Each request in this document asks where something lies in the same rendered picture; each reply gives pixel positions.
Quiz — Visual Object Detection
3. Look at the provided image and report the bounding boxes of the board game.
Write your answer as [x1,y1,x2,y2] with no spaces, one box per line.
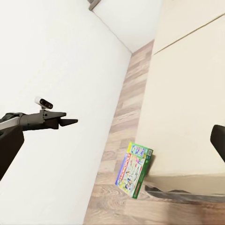
[115,142,153,199]

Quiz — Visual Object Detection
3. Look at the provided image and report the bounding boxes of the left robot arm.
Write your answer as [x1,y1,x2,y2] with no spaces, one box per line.
[0,96,78,131]

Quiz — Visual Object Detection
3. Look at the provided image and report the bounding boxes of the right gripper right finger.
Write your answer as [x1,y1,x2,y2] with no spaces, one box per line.
[210,124,225,162]

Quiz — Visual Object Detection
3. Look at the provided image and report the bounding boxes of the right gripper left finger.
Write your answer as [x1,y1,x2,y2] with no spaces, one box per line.
[0,125,24,181]

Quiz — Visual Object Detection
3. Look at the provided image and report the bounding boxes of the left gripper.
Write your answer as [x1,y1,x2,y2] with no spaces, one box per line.
[27,109,78,130]

